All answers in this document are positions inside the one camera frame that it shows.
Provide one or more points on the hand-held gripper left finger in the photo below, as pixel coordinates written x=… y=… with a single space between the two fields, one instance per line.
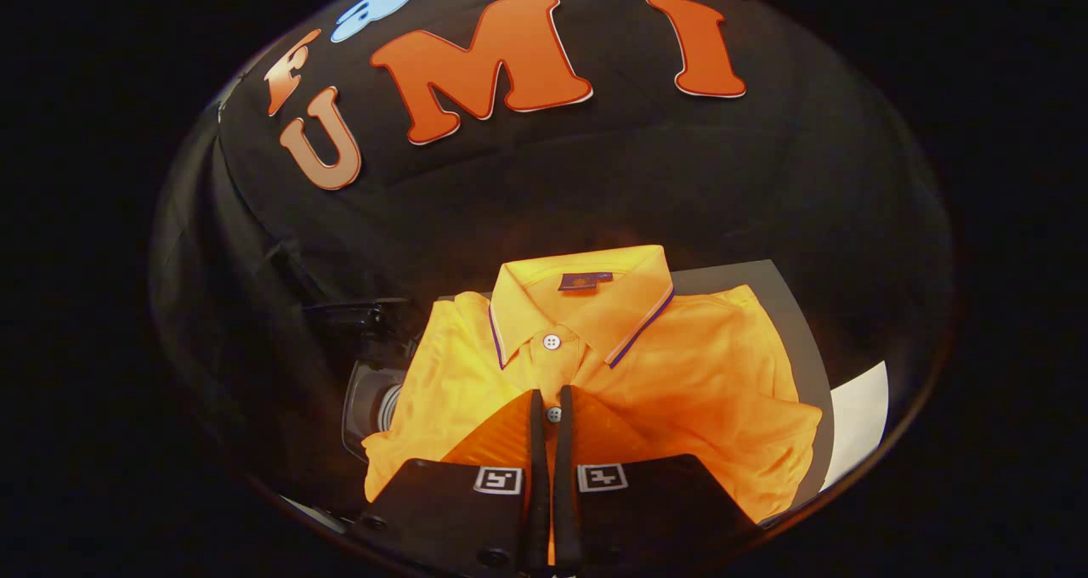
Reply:
x=537 y=476

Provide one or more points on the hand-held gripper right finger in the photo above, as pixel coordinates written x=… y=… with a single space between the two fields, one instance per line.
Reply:
x=564 y=476

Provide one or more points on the yellow polo shirt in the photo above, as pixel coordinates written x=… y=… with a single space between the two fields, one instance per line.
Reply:
x=680 y=374

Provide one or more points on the grey washing machine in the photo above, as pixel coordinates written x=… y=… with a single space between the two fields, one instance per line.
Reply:
x=370 y=408

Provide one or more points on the grey box stand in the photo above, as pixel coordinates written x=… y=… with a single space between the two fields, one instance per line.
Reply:
x=739 y=274

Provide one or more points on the white board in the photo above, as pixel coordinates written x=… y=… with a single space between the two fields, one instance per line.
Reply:
x=858 y=416

